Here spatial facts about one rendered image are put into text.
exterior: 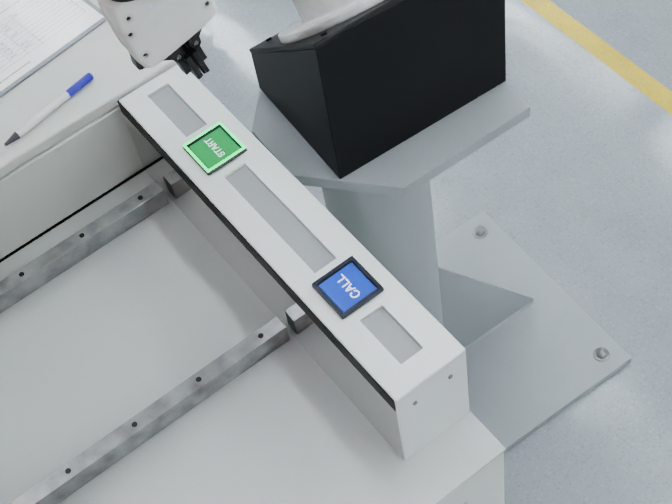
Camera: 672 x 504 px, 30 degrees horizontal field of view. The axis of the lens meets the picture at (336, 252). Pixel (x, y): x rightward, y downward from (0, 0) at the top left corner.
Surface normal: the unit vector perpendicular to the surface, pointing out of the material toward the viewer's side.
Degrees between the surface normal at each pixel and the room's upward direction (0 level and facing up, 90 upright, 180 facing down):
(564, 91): 0
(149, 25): 90
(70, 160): 90
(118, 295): 0
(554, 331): 0
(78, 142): 90
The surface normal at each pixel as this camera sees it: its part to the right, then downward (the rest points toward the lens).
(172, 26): 0.59, 0.61
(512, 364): -0.11, -0.56
